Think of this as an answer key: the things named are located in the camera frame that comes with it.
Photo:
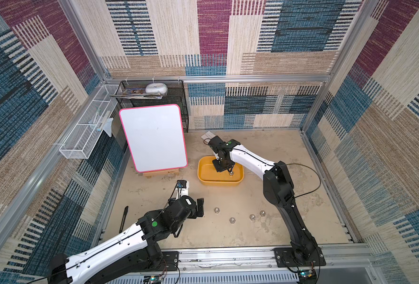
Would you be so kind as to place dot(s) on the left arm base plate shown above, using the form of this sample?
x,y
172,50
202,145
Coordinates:
x,y
168,263

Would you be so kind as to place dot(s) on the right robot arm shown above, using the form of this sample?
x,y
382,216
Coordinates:
x,y
278,189

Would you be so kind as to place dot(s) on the clear packet with card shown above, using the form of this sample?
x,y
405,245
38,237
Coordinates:
x,y
208,136

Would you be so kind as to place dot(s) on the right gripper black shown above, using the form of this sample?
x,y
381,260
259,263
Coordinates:
x,y
223,165

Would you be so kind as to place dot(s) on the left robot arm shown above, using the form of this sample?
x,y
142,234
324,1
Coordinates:
x,y
134,250

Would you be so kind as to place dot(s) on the white wire wall basket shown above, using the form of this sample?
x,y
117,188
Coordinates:
x,y
95,120

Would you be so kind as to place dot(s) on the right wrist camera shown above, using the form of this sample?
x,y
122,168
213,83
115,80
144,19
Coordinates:
x,y
219,147

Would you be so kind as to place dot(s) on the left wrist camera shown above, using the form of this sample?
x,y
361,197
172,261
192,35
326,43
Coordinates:
x,y
182,188

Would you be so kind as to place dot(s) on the wooden whiteboard easel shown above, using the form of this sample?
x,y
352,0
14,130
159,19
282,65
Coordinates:
x,y
151,174

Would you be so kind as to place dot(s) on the black wire shelf rack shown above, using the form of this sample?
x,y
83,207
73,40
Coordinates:
x,y
176,95

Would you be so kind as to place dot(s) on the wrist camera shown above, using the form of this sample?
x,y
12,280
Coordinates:
x,y
219,147
182,188

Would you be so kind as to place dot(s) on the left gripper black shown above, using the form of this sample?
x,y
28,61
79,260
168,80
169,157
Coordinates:
x,y
200,207

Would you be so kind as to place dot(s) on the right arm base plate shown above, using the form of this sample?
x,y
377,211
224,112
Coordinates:
x,y
289,257

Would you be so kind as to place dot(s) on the magazine on shelf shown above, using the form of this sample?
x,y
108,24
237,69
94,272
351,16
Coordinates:
x,y
136,93

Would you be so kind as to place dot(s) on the black marker pen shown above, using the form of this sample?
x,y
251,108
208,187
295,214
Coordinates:
x,y
123,219

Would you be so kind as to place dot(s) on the pink framed whiteboard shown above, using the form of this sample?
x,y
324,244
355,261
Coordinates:
x,y
155,137

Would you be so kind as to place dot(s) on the yellow plastic storage box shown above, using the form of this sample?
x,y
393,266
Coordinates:
x,y
208,175

